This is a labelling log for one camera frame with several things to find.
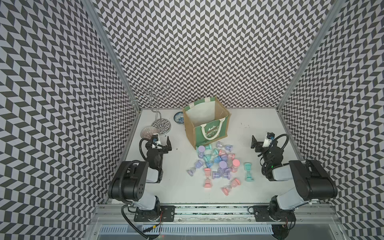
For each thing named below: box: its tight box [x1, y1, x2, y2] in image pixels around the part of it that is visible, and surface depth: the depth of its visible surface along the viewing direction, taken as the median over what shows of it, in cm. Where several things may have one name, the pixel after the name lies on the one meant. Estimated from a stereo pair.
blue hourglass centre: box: [206, 156, 222, 169], surface depth 90 cm
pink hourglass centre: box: [219, 149, 236, 161], surface depth 93 cm
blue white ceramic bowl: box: [173, 111, 185, 125], surface depth 110 cm
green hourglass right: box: [244, 162, 254, 182], surface depth 87 cm
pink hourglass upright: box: [231, 159, 241, 173], surface depth 85 cm
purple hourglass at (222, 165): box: [218, 160, 228, 177], surface depth 84 cm
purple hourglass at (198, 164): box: [186, 159, 204, 177], surface depth 88 cm
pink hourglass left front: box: [204, 167, 212, 189], surface depth 84 cm
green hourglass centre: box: [203, 149, 219, 163], surface depth 93 cm
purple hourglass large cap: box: [198, 145, 206, 159], surface depth 93 cm
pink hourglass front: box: [221, 178, 241, 196], surface depth 82 cm
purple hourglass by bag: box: [216, 141, 233, 152], surface depth 96 cm
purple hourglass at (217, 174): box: [212, 171, 231, 180], surface depth 84 cm
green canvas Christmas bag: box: [182, 96, 232, 150], surface depth 92 cm
